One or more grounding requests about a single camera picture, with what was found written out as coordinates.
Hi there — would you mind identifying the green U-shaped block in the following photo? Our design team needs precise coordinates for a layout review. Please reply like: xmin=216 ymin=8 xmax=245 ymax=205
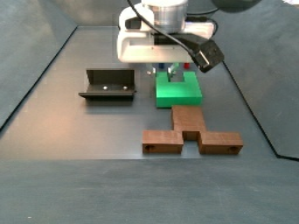
xmin=154 ymin=72 xmax=202 ymax=108

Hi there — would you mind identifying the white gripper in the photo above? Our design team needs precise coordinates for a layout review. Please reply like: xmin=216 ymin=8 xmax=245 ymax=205
xmin=116 ymin=3 xmax=214 ymax=81

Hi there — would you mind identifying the brown wooden T-shaped block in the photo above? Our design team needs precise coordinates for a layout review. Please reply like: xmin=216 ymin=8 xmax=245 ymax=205
xmin=142 ymin=105 xmax=242 ymax=155

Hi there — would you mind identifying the black camera cable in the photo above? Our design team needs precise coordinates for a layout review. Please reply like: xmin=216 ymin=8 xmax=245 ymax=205
xmin=125 ymin=0 xmax=205 ymax=69

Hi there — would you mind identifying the red cylindrical peg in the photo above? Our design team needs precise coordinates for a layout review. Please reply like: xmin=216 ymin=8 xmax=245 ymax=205
xmin=182 ymin=63 xmax=190 ymax=70

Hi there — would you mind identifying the black angled fixture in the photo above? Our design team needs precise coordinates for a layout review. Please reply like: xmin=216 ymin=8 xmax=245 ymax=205
xmin=78 ymin=68 xmax=136 ymax=99

